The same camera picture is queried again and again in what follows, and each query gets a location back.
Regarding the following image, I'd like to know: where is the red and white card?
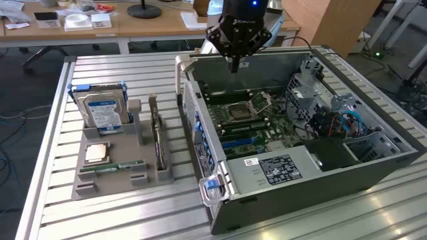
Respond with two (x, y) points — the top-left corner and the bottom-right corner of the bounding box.
(4, 22), (31, 30)

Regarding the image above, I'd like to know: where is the blue data wire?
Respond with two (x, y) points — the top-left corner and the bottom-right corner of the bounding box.
(343, 109), (368, 137)

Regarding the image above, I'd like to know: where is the black chair base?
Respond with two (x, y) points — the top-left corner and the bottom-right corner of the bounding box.
(19, 44), (101, 75)

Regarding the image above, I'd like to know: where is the metal drive cage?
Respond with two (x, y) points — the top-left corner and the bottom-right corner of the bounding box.
(284, 56), (336, 121)

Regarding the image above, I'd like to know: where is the green motherboard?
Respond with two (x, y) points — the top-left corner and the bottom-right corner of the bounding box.
(199, 82), (307, 161)

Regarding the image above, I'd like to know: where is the red wire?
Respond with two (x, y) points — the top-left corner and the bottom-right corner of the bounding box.
(327, 115), (339, 137)

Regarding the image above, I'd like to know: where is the stack of white papers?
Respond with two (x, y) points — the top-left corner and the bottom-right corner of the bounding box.
(180, 11), (209, 31)

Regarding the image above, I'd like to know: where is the white tape roll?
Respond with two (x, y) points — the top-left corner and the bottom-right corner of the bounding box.
(65, 13), (88, 26)

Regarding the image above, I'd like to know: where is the translucent case latch handle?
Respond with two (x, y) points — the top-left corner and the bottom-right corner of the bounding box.
(197, 173), (229, 208)

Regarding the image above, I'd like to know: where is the green graphics card black fan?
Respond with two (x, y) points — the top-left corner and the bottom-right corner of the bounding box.
(148, 93), (172, 174)

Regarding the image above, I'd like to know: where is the metal disk bay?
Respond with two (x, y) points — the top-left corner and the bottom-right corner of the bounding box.
(343, 131), (403, 163)

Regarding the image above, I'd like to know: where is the clear plastic bag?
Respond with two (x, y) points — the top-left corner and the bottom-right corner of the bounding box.
(0, 0), (33, 23)

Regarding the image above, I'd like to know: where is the grey power supply unit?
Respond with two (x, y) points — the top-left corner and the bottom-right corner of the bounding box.
(221, 145), (323, 196)

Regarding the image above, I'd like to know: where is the green RAM stick white label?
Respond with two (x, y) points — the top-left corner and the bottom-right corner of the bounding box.
(79, 159), (147, 175)

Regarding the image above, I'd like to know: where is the grey parts rack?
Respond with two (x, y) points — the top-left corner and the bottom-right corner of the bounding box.
(71, 98), (175, 201)

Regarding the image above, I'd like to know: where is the white switch box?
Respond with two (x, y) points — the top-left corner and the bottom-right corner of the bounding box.
(355, 31), (372, 55)

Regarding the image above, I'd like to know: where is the wooden desk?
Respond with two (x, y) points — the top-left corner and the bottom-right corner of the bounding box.
(0, 0), (301, 48)

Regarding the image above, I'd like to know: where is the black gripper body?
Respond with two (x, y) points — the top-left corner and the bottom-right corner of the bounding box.
(217, 0), (269, 50)

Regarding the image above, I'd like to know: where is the small cardboard box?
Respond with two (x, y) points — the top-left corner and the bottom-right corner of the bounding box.
(193, 0), (209, 17)

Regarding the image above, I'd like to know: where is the black round lamp base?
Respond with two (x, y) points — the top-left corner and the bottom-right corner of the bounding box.
(125, 0), (164, 20)

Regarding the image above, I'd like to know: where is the white cube box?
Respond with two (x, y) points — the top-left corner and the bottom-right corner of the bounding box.
(89, 13), (112, 30)

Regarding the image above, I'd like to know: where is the white flat box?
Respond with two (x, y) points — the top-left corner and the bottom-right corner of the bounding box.
(63, 21), (93, 32)

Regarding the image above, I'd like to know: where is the hard disk in blue carrier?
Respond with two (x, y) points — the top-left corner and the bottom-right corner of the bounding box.
(68, 80), (131, 136)

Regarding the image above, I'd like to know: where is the metal socket cover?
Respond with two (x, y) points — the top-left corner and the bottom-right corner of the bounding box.
(248, 90), (272, 112)

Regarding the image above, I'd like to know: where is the white desk frame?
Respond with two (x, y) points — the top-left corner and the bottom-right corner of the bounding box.
(364, 0), (427, 68)

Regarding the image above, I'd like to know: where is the CPU socket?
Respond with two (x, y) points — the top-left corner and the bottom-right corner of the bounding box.
(225, 102), (256, 122)

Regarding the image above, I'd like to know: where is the silver CPU chip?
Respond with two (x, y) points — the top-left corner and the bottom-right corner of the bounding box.
(84, 143), (109, 163)

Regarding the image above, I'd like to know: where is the white box black top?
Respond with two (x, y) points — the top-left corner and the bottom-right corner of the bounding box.
(33, 11), (63, 29)

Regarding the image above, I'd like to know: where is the dark grey open PC case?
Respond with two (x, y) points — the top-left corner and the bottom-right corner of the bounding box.
(175, 44), (427, 236)

